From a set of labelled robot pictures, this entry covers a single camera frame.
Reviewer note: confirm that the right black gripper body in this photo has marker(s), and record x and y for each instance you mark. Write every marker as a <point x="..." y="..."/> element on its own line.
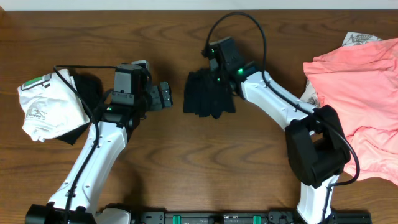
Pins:
<point x="219" y="74"/>

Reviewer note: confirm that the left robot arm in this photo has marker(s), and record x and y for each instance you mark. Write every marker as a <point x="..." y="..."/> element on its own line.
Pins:
<point x="76" y="200"/>

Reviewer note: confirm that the black t-shirt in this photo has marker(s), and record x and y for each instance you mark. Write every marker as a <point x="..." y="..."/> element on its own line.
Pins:
<point x="205" y="95"/>

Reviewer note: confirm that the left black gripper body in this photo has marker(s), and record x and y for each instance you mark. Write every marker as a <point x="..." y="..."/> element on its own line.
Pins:
<point x="155" y="103"/>

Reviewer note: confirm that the white folded t-shirt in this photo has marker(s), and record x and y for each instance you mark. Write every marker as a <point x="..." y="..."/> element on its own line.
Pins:
<point x="51" y="108"/>

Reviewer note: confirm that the black folded garment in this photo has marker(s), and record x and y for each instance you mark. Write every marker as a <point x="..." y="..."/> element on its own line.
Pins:
<point x="90" y="88"/>

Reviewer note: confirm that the white printed garment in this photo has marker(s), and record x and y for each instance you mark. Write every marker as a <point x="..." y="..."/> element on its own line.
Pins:
<point x="351" y="39"/>

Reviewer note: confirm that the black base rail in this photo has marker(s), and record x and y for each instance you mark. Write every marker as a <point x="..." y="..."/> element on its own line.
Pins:
<point x="217" y="218"/>

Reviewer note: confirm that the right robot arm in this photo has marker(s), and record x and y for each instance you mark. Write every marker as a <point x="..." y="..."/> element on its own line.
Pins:
<point x="316" y="146"/>

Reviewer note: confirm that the pink t-shirt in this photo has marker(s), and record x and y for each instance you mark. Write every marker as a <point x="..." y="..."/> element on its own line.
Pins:
<point x="360" y="83"/>

